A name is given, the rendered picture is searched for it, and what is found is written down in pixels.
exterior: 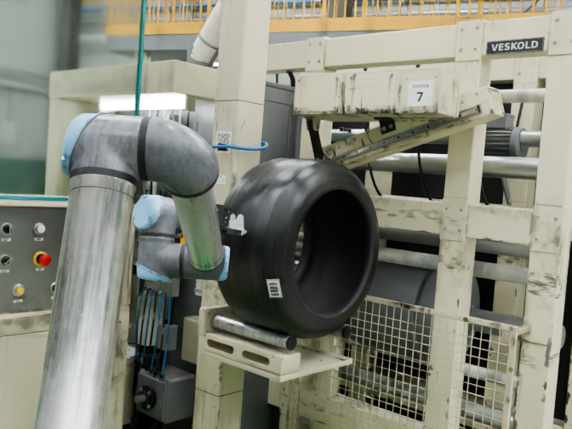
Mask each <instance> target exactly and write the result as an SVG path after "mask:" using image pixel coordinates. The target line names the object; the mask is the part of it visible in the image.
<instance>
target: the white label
mask: <svg viewBox="0 0 572 429"><path fill-rule="evenodd" d="M266 284H267V288H268V293H269V297H270V298H283V297H282V292H281V288H280V283H279V279H266Z"/></svg>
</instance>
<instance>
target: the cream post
mask: <svg viewBox="0 0 572 429"><path fill-rule="evenodd" d="M271 4H272V0H222V6H221V19H220V43H219V55H218V68H217V80H216V93H215V105H214V129H213V141H212V146H214V145H216V135H217V131H226V132H232V136H231V145H232V146H242V147H260V145H261V133H262V122H263V110H264V106H263V105H264V98H265V86H266V63H267V51H268V40H269V28H270V16H271ZM214 152H215V149H214ZM215 154H216V156H217V158H218V163H219V170H220V172H219V175H225V176H226V183H225V184H218V183H216V184H215V185H214V195H215V201H216V204H221V205H223V204H224V202H225V200H226V198H227V196H228V194H229V193H230V191H231V189H232V188H233V187H234V186H235V184H236V183H237V182H238V180H239V179H240V178H241V177H242V176H243V175H244V174H245V173H247V172H248V171H249V170H250V169H252V168H253V167H254V166H256V165H258V164H260V151H243V150H237V149H231V148H230V153H218V152H215ZM224 304H227V303H226V301H225V299H224V297H223V295H222V293H221V292H220V288H219V285H218V283H217V281H215V280H203V290H202V304H201V307H203V306H217V305H224ZM243 379H244V369H240V368H238V367H235V366H232V365H230V364H227V363H222V362H221V361H218V360H215V359H213V358H210V357H205V356H204V355H203V336H200V335H199V339H198V352H197V376H196V388H195V400H194V413H193V425H192V429H240V426H241V414H242V401H243Z"/></svg>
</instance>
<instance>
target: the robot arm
mask: <svg viewBox="0 0 572 429"><path fill-rule="evenodd" d="M61 154H63V155H62V159H61V164H62V168H63V171H64V173H65V174H66V175H68V176H70V185H71V187H70V193H69V198H68V204H67V210H66V221H65V226H64V232H63V238H62V244H61V249H60V260H59V265H58V271H57V277H56V283H55V289H54V299H53V305H52V311H51V317H50V322H49V332H48V339H47V344H46V350H45V356H44V361H43V372H42V378H41V384H40V389H39V395H38V400H37V412H36V417H35V423H34V428H33V429H106V418H107V411H108V404H109V397H110V390H111V383H112V371H113V364H114V356H115V349H116V342H117V329H118V322H119V315H120V308H121V301H122V294H123V280H124V273H125V266H126V260H127V253H128V246H129V233H130V226H131V218H132V211H133V204H134V194H135V193H136V190H137V183H138V180H142V181H155V182H157V183H160V184H162V186H163V188H164V189H165V190H166V191H167V192H168V193H170V194H171V195H172V197H173V198H169V197H161V196H159V195H145V196H144V197H142V198H141V199H140V200H139V201H138V202H137V204H136V205H135V206H134V212H133V220H134V224H135V226H136V227H137V228H138V229H140V238H139V248H138V259H137V262H136V265H137V276H138V277H139V278H141V279H146V280H152V281H158V282H165V283H171V281H172V278H186V279H201V280H215V281H224V280H226V279H227V273H228V265H229V255H230V248H229V247H228V246H225V245H222V243H221V237H220V235H221V234H225V235H226V234H227V233H228V234H234V235H243V234H245V233H247V231H245V230H244V228H243V216H242V215H241V214H240V215H239V216H238V217H237V219H236V217H235V214H233V213H232V212H233V207H231V206H226V205H221V204H216V201H215V190H214V186H215V184H216V182H217V180H218V178H219V172H220V170H219V163H218V158H217V156H216V154H215V151H214V149H213V148H212V146H211V145H210V144H209V143H208V142H207V141H206V140H205V139H204V138H203V137H202V136H201V135H199V134H198V133H197V132H195V131H193V130H192V129H189V128H188V127H187V126H185V125H182V124H180V123H177V122H175V121H172V120H169V119H167V118H162V117H141V116H126V115H112V114H105V113H103V112H99V113H96V114H93V113H84V114H81V115H78V116H77V117H76V118H74V119H73V120H72V121H71V123H70V125H69V126H68V129H67V131H66V134H65V137H64V140H63V145H62V150H61ZM224 207H228V208H230V211H228V208H224ZM175 233H180V234H183V238H184V240H185V243H174V235H175Z"/></svg>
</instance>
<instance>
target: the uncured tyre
mask: <svg viewBox="0 0 572 429"><path fill-rule="evenodd" d="M223 205H226V206H231V207H233V212H232V213H233V214H235V217H236V219H237V217H238V216H239V215H242V216H243V228H244V230H245V231H247V233H245V234H243V235H234V234H228V233H227V234H226V235H225V234H221V235H220V237H221V243H222V245H225V246H228V247H229V248H230V255H229V265H228V273H227V279H226V280H224V281H217V283H218V285H219V288H220V292H221V293H222V295H223V297H224V299H225V301H226V303H227V305H228V306H229V307H230V308H231V309H232V310H233V311H234V312H235V313H236V314H237V315H238V316H239V317H240V318H242V319H243V320H244V321H246V322H247V323H251V324H254V325H257V326H261V327H263V328H267V329H272V330H275V331H278V332H282V333H285V334H288V335H293V336H295V338H298V339H313V338H319V337H323V336H325V335H328V334H330V333H332V332H334V331H335V330H337V329H338V328H339V327H340V326H341V325H342V324H343V323H345V322H346V321H347V320H348V319H349V318H350V317H351V316H352V315H353V314H354V313H355V312H356V310H357V309H358V308H359V307H360V306H361V304H362V302H363V300H364V298H365V296H366V295H367V293H368V291H369V288H370V285H371V283H372V281H373V278H374V274H375V269H376V265H377V260H378V254H379V241H380V238H379V226H378V220H377V215H376V212H375V206H374V205H373V202H372V200H371V198H370V196H369V194H368V192H367V191H366V189H365V187H364V185H363V183H362V182H361V180H360V179H359V178H358V177H357V176H356V175H355V174H354V173H353V172H352V171H351V170H350V169H348V168H347V167H345V166H343V165H340V164H338V163H335V162H332V161H329V160H322V159H305V158H287V157H281V158H275V159H272V160H269V161H266V162H264V163H260V164H258V165H256V166H254V167H253V168H252V169H250V170H249V171H248V172H247V173H245V174H244V175H243V176H242V177H241V178H240V179H239V180H238V182H237V183H236V184H235V186H234V187H233V188H232V189H231V191H230V193H229V194H228V196H227V198H226V200H225V202H224V204H223ZM302 222H303V229H304V238H303V246H302V251H301V255H300V260H299V263H298V265H297V267H296V269H295V246H296V242H297V238H298V235H299V231H300V227H301V225H302ZM266 279H279V283H280V288H281V292H282V297H283V298H270V297H269V293H268V288H267V284H266Z"/></svg>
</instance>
